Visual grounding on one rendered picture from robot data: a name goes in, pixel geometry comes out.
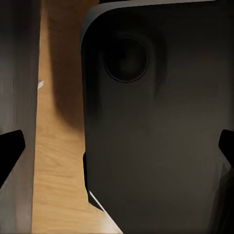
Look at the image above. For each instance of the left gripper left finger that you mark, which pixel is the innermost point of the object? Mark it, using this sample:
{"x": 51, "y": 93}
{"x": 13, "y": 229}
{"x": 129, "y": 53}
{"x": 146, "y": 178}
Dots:
{"x": 11, "y": 146}

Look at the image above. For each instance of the bed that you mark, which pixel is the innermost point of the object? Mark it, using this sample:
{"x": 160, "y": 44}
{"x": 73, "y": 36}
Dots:
{"x": 19, "y": 84}

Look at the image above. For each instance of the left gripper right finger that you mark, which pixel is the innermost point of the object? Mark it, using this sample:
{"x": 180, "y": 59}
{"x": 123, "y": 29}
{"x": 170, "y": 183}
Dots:
{"x": 226, "y": 145}

